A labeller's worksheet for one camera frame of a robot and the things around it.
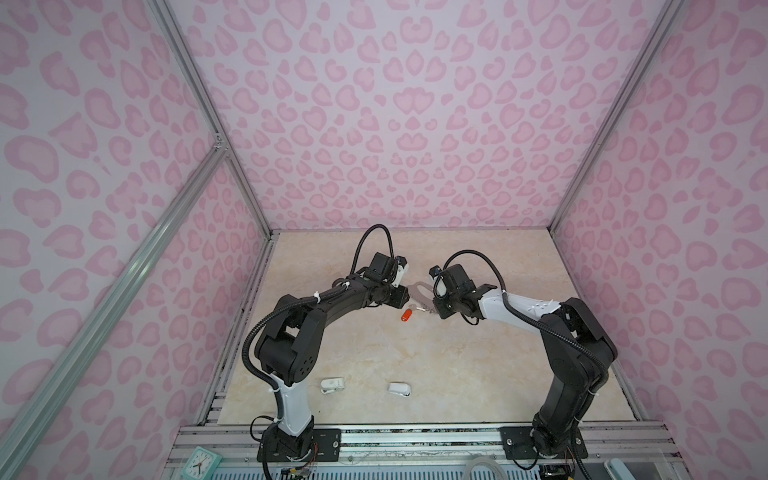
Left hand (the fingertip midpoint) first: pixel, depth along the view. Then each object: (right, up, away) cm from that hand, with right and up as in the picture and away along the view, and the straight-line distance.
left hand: (407, 291), depth 94 cm
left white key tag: (-22, -24, -14) cm, 35 cm away
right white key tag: (-2, -25, -14) cm, 28 cm away
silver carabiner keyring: (+6, -4, +5) cm, 9 cm away
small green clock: (-48, -37, -24) cm, 66 cm away
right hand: (+11, -3, +1) cm, 12 cm away
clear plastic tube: (+16, -36, -24) cm, 46 cm away
